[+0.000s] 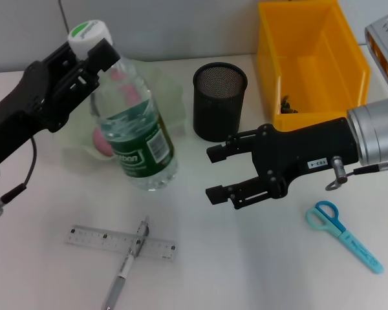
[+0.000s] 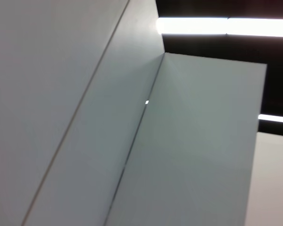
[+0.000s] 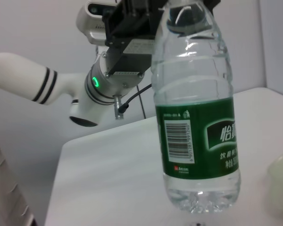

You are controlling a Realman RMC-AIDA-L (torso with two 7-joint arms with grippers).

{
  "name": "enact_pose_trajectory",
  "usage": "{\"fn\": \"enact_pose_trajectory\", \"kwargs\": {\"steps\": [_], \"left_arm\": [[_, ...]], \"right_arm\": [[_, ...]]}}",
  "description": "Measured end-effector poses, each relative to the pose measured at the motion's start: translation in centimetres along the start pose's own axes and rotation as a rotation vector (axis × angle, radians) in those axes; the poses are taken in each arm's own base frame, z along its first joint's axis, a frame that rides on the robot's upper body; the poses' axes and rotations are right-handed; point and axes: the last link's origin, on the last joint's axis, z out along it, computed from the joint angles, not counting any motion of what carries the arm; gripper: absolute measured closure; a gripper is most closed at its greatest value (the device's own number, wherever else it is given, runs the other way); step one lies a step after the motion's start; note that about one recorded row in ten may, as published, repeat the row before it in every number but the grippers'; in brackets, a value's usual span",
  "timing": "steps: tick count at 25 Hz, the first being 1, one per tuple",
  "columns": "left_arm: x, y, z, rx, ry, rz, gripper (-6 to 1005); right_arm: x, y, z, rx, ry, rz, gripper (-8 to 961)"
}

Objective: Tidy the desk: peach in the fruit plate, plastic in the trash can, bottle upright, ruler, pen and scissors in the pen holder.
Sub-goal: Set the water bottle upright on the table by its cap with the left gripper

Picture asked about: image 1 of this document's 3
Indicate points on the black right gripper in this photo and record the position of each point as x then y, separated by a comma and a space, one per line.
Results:
304, 151

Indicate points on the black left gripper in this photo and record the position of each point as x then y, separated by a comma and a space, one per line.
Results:
29, 106

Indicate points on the dark green plastic wrapper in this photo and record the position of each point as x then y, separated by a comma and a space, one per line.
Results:
287, 106

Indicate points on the pink peach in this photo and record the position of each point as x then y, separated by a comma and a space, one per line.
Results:
100, 143

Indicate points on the clear water bottle green label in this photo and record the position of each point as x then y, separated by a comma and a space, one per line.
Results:
139, 151

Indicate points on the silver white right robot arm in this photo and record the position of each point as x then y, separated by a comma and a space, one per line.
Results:
378, 132

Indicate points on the black mesh pen holder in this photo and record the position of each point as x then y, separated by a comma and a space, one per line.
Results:
220, 113

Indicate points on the pale green wavy fruit plate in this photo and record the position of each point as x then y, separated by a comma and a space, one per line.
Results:
168, 97

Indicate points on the blue scissors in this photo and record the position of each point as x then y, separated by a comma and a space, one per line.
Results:
359, 250

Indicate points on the grey white pen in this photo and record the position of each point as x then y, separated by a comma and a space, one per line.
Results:
126, 268

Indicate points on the clear plastic ruler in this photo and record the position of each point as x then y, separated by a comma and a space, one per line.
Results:
93, 239

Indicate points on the yellow plastic bin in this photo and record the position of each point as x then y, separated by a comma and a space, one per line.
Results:
310, 80

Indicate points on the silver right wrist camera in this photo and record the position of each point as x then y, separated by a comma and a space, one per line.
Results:
384, 48

